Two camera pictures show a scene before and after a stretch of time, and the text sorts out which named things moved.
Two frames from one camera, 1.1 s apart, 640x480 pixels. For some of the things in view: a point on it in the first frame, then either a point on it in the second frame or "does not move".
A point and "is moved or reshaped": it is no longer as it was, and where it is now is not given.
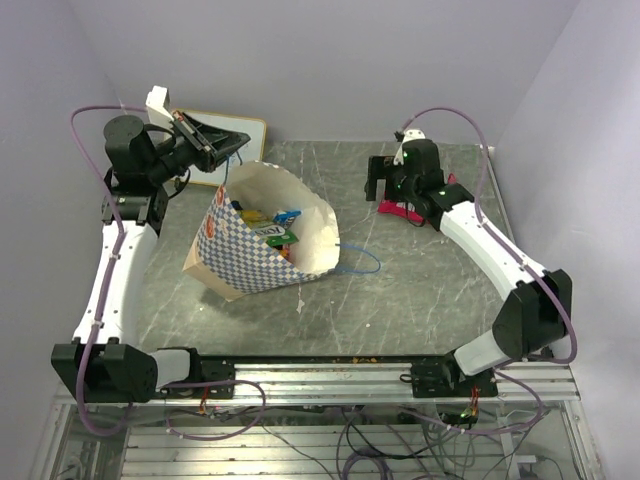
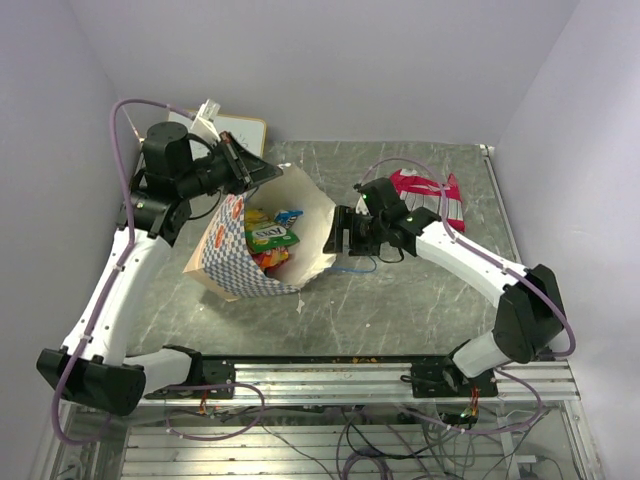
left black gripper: [216, 140] to [253, 169]
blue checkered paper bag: [226, 261] is moved or reshaped
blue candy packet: [282, 216] does not move
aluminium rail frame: [329, 420] does not move
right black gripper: [381, 167] to [346, 218]
